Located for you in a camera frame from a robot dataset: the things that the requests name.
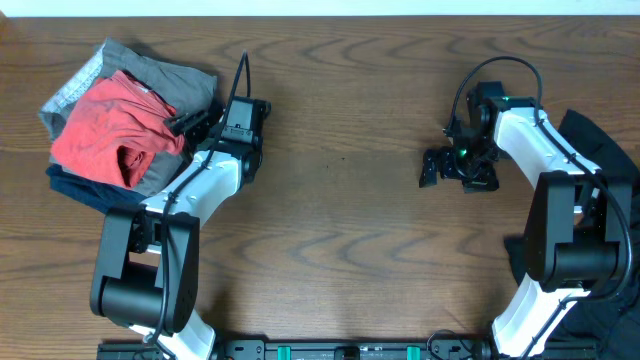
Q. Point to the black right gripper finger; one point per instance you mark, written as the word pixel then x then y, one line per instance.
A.
pixel 429 171
pixel 473 186

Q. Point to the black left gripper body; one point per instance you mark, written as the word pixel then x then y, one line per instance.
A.
pixel 198 136

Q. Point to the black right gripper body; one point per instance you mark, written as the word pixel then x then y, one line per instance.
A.
pixel 473 161

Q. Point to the black garment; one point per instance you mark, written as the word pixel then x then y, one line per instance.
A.
pixel 577 246

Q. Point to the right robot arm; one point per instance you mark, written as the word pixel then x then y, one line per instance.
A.
pixel 577 241

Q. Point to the folded navy garment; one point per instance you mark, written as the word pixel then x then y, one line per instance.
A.
pixel 102 196

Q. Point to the folded grey shorts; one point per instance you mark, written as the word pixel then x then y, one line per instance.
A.
pixel 181 86

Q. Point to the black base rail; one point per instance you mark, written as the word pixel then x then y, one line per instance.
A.
pixel 442 345

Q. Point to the red printed t-shirt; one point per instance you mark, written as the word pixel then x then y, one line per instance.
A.
pixel 115 131

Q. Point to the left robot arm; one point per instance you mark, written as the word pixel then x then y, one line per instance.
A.
pixel 146 272

